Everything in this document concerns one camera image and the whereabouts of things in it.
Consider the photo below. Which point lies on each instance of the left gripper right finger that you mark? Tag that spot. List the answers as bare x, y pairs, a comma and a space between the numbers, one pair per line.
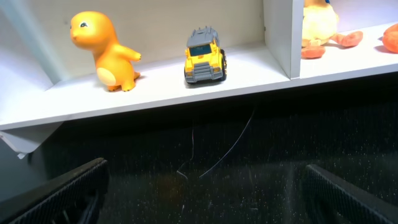
345, 205

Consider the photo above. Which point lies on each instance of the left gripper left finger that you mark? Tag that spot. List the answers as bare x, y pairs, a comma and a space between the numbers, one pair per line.
53, 202

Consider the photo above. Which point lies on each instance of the orange toy dinosaur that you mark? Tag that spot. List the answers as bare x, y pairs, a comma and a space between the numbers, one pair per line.
105, 56

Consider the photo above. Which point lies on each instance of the grey and yellow toy truck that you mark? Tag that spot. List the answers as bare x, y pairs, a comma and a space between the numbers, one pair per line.
203, 62

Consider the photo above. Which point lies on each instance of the white shelf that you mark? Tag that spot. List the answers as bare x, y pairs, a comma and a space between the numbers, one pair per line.
248, 71

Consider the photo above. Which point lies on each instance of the white plush goose with hat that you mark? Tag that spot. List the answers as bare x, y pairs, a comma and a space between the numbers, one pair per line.
391, 39

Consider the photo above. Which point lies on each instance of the yellow plush duck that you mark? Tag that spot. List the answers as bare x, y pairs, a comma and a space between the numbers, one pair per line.
318, 25

